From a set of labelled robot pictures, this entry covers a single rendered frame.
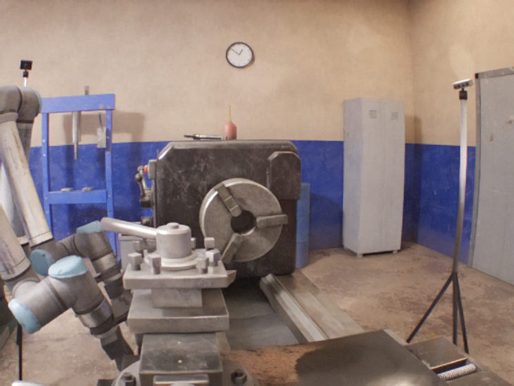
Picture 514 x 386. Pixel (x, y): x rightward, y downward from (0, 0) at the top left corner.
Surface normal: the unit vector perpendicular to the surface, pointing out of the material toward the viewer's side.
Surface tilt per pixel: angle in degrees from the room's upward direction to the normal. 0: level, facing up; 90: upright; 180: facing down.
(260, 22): 90
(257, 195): 90
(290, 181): 90
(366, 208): 90
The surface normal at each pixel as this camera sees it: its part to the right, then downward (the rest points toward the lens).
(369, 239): 0.22, 0.12
